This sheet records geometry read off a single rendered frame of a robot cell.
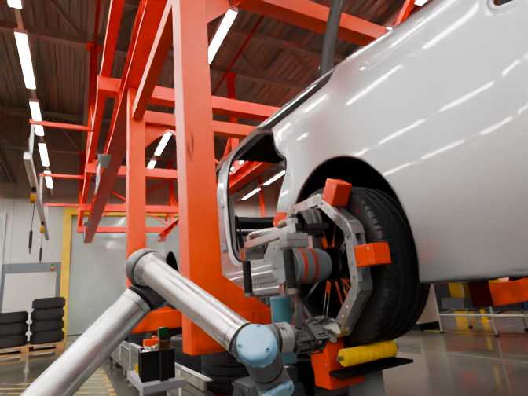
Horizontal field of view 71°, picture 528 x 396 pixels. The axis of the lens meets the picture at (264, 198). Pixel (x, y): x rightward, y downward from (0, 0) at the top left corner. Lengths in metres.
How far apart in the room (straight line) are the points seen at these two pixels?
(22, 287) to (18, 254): 2.40
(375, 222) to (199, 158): 0.96
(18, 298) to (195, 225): 10.74
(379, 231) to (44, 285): 11.46
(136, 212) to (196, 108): 1.93
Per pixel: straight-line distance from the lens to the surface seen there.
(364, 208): 1.40
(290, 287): 1.25
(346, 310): 1.37
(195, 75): 2.13
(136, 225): 3.73
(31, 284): 12.34
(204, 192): 1.85
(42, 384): 1.32
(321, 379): 1.55
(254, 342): 0.91
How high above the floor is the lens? 0.76
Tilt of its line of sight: 15 degrees up
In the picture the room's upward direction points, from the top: 5 degrees counter-clockwise
